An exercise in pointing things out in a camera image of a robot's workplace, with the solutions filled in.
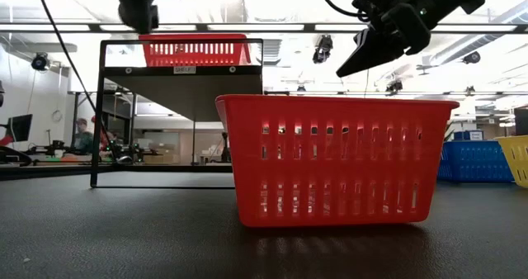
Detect person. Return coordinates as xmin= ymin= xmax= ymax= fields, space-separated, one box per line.
xmin=73 ymin=116 xmax=95 ymax=155

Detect black table mat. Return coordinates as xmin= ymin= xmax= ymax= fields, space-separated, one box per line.
xmin=0 ymin=173 xmax=528 ymax=279

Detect blue slotted plastic basket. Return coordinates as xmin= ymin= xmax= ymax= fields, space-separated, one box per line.
xmin=436 ymin=139 xmax=516 ymax=184

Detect dark screen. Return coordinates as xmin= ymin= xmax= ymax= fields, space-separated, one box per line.
xmin=513 ymin=107 xmax=528 ymax=136

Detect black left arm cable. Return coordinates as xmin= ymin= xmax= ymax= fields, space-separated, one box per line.
xmin=32 ymin=0 xmax=104 ymax=148

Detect black computer monitor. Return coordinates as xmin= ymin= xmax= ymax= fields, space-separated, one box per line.
xmin=0 ymin=113 xmax=34 ymax=147

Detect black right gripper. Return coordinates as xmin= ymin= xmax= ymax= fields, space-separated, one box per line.
xmin=336 ymin=2 xmax=432 ymax=78

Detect yellow slotted plastic basket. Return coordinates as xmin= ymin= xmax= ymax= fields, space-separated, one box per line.
xmin=493 ymin=135 xmax=528 ymax=189

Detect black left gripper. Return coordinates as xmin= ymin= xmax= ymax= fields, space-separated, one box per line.
xmin=109 ymin=0 xmax=186 ymax=35

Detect wooden shelf with black frame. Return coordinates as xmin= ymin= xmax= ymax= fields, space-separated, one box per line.
xmin=89 ymin=38 xmax=265 ymax=189

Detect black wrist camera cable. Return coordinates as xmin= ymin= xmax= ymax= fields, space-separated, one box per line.
xmin=317 ymin=0 xmax=364 ymax=19

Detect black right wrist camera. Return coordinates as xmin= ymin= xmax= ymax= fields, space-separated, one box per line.
xmin=352 ymin=0 xmax=399 ymax=24

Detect blue box with white label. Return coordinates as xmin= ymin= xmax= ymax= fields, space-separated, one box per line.
xmin=452 ymin=129 xmax=484 ymax=142

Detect red slotted plastic basket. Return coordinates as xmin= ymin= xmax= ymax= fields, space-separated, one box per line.
xmin=139 ymin=33 xmax=252 ymax=69
xmin=214 ymin=93 xmax=461 ymax=229

